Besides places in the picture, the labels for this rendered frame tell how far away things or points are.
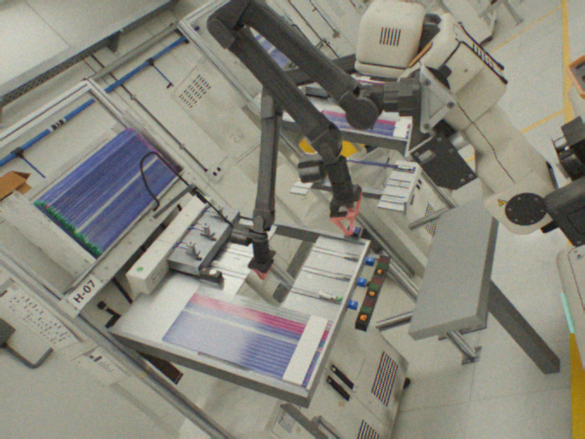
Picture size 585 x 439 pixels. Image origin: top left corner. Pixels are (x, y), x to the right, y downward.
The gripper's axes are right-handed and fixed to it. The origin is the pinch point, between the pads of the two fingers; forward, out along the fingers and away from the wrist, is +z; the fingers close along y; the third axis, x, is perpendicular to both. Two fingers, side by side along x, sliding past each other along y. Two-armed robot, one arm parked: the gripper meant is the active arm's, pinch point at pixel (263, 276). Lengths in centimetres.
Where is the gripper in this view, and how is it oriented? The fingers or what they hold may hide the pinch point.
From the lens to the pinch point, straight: 180.8
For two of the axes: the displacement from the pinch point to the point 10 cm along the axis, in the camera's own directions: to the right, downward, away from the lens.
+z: 0.2, 7.6, 6.4
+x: 9.2, 2.4, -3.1
